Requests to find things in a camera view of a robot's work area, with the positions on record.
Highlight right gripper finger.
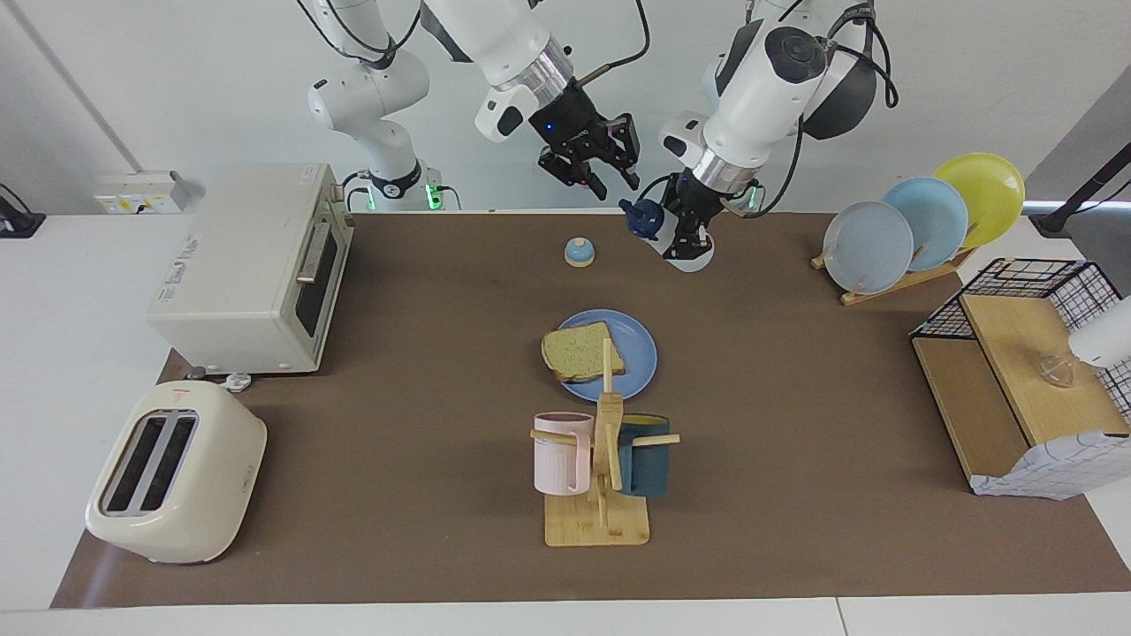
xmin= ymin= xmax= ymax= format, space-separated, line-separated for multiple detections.
xmin=539 ymin=150 xmax=611 ymax=201
xmin=610 ymin=113 xmax=642 ymax=192

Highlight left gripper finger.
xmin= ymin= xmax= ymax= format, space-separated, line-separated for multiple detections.
xmin=673 ymin=212 xmax=710 ymax=261

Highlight translucent bottle with blue cap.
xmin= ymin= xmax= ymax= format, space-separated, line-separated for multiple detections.
xmin=619 ymin=198 xmax=715 ymax=273

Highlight toasted bread slice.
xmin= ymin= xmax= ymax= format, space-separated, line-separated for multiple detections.
xmin=541 ymin=322 xmax=627 ymax=382

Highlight blue round plate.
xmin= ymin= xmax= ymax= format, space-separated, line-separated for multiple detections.
xmin=549 ymin=308 xmax=659 ymax=402

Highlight pale grey plate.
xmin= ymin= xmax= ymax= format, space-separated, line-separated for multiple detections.
xmin=823 ymin=201 xmax=915 ymax=296

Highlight wooden plate rack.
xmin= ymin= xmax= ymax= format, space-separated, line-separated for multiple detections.
xmin=811 ymin=225 xmax=977 ymax=307

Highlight light blue plate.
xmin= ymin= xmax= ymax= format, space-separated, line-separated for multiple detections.
xmin=881 ymin=177 xmax=970 ymax=273

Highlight yellow plate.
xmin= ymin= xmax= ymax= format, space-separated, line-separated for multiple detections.
xmin=933 ymin=152 xmax=1027 ymax=250

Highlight dark teal mug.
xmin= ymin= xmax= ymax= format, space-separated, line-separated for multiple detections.
xmin=617 ymin=413 xmax=672 ymax=497

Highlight pink ribbed mug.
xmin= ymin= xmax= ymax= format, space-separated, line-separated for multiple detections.
xmin=533 ymin=412 xmax=595 ymax=496

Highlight wooden mug tree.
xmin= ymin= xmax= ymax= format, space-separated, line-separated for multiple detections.
xmin=530 ymin=337 xmax=682 ymax=549

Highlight white toaster oven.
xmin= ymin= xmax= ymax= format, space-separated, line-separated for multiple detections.
xmin=146 ymin=163 xmax=354 ymax=376

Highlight brown table mat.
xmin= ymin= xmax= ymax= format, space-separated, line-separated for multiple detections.
xmin=50 ymin=210 xmax=1131 ymax=609

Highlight clear glass cup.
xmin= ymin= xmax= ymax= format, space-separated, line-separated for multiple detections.
xmin=1036 ymin=353 xmax=1079 ymax=388

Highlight white checked cloth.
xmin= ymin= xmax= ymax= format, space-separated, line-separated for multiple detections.
xmin=969 ymin=430 xmax=1131 ymax=502

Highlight white cylinder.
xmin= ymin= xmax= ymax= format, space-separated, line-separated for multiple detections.
xmin=1067 ymin=296 xmax=1131 ymax=367

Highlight cream two-slot toaster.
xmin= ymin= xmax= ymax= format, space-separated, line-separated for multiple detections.
xmin=85 ymin=382 xmax=268 ymax=564

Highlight black desk clamp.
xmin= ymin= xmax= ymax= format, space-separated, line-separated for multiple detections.
xmin=0 ymin=183 xmax=47 ymax=239

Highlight thin black base cable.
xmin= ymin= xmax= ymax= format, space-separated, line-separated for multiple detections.
xmin=634 ymin=172 xmax=699 ymax=209

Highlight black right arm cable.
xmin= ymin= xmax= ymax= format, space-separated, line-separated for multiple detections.
xmin=296 ymin=0 xmax=651 ymax=89

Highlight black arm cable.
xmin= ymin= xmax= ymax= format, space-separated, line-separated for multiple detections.
xmin=742 ymin=0 xmax=899 ymax=218
xmin=296 ymin=0 xmax=651 ymax=89

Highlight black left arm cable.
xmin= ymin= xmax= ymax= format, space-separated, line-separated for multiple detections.
xmin=742 ymin=0 xmax=899 ymax=218

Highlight wooden shelf with wire basket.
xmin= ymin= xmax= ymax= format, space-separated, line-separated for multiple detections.
xmin=910 ymin=258 xmax=1131 ymax=496

